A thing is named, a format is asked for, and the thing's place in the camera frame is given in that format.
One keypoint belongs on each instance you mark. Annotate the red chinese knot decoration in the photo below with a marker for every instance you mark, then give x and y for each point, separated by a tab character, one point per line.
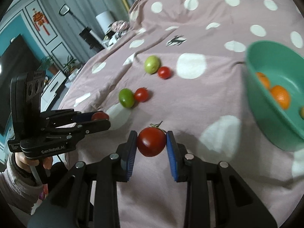
39	20

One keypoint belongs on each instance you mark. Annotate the potted plant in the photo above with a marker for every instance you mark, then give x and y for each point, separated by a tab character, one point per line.
70	66

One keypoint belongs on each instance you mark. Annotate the black television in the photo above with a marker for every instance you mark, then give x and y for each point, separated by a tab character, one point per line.
16	59

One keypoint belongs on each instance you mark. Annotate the small yellow fruit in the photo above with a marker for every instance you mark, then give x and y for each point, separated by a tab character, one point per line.
301	112

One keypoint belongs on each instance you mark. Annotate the pile of clothes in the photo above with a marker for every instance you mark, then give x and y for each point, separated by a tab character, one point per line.
115	31

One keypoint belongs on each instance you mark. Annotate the pale green far fruit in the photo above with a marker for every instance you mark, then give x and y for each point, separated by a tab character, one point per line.
152	64

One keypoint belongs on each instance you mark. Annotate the white tv cabinet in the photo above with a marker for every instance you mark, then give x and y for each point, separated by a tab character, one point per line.
52	91

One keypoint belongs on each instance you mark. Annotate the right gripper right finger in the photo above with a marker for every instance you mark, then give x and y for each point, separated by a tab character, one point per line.
235	203

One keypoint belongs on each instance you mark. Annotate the left forearm grey sleeve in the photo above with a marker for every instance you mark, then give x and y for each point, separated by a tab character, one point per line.
19	187

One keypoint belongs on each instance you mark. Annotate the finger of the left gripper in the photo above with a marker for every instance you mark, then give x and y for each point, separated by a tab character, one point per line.
63	117
78	129

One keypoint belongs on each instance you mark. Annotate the red tomato with stem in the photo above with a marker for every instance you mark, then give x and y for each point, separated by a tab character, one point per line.
152	140

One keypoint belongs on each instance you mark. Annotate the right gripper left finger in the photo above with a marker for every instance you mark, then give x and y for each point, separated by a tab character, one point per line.
87	195

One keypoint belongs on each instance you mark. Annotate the orange fruit in bowl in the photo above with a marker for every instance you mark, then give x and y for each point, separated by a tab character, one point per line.
282	96

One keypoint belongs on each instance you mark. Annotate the left hand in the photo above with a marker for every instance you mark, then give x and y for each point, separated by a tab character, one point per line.
25	163

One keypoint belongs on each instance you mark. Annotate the white cylinder lamp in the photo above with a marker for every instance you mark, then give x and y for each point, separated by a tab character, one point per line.
105	20

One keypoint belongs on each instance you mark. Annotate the green oval fruit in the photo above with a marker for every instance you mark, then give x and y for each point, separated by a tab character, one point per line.
126	98

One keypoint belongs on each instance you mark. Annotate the pink polka dot cloth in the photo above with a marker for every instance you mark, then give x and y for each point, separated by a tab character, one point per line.
203	42

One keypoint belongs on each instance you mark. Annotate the green plastic bowl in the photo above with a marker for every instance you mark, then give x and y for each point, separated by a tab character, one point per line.
274	83

